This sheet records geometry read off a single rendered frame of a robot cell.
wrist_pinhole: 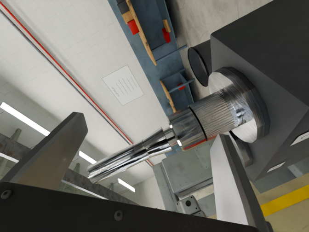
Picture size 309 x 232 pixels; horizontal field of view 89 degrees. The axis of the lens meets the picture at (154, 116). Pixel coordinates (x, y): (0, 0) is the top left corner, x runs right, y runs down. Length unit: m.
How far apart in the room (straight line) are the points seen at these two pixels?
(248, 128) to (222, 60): 0.08
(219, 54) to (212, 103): 0.06
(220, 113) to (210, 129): 0.02
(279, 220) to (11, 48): 5.17
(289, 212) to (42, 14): 4.76
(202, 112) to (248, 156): 0.11
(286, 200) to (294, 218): 0.10
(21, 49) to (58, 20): 1.08
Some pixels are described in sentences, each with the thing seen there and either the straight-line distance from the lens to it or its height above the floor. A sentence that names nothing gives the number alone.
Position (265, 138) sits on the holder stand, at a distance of 0.20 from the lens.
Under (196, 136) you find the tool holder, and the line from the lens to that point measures 0.17.
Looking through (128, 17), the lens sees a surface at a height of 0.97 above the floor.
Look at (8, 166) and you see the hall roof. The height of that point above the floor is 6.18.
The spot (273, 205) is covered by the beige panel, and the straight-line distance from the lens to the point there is 1.41.
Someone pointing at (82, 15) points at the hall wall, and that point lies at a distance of 4.42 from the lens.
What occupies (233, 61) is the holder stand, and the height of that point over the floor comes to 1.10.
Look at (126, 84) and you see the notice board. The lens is 5.04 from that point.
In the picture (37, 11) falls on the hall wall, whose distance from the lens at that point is 4.56.
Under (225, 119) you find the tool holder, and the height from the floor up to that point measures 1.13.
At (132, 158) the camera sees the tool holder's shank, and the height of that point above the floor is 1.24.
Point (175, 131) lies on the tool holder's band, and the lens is 0.17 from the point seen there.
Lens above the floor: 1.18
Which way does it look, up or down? 4 degrees up
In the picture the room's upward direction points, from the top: 117 degrees counter-clockwise
